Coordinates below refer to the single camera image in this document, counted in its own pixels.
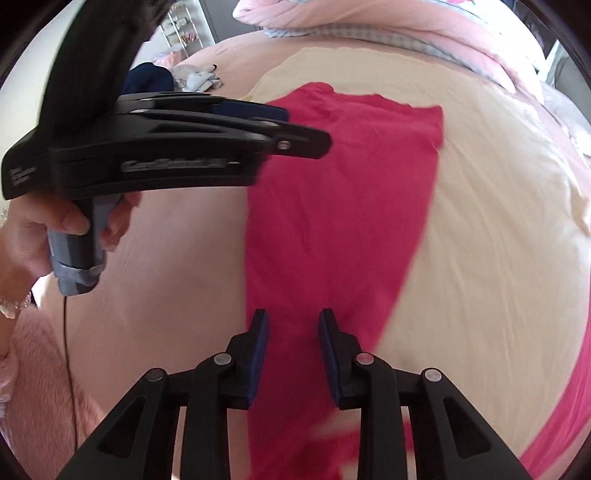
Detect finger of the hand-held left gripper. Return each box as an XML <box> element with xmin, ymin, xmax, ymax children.
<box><xmin>115</xmin><ymin>110</ymin><xmax>333</xmax><ymax>160</ymax></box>
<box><xmin>116</xmin><ymin>90</ymin><xmax>290</xmax><ymax>123</ymax></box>

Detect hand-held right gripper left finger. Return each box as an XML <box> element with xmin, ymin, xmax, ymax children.
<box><xmin>54</xmin><ymin>308</ymin><xmax>270</xmax><ymax>480</ymax></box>

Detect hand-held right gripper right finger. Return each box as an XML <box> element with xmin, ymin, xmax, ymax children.
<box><xmin>318</xmin><ymin>307</ymin><xmax>533</xmax><ymax>480</ymax></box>

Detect pink and cream shirt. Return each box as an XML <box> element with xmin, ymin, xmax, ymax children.
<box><xmin>241</xmin><ymin>45</ymin><xmax>591</xmax><ymax>480</ymax></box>

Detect navy striped clothes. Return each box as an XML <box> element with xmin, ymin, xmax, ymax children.
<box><xmin>122</xmin><ymin>61</ymin><xmax>176</xmax><ymax>95</ymax></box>

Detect person's left hand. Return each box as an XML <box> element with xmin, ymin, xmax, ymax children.
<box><xmin>0</xmin><ymin>192</ymin><xmax>142</xmax><ymax>302</ymax></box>

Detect light printed cloth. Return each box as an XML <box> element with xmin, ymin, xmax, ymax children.
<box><xmin>172</xmin><ymin>64</ymin><xmax>225</xmax><ymax>93</ymax></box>

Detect folded pink checked quilt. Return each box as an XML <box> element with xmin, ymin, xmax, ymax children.
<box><xmin>232</xmin><ymin>0</ymin><xmax>546</xmax><ymax>103</ymax></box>

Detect pink fuzzy clothing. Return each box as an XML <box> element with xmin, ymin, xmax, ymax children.
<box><xmin>0</xmin><ymin>305</ymin><xmax>109</xmax><ymax>467</ymax></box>

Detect white wire rack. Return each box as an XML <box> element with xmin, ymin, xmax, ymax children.
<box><xmin>165</xmin><ymin>4</ymin><xmax>205</xmax><ymax>49</ymax></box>

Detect pearl bracelet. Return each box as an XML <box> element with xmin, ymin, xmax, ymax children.
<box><xmin>0</xmin><ymin>290</ymin><xmax>34</xmax><ymax>320</ymax></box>

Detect black cable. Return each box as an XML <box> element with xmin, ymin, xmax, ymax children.
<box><xmin>61</xmin><ymin>295</ymin><xmax>80</xmax><ymax>457</ymax></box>

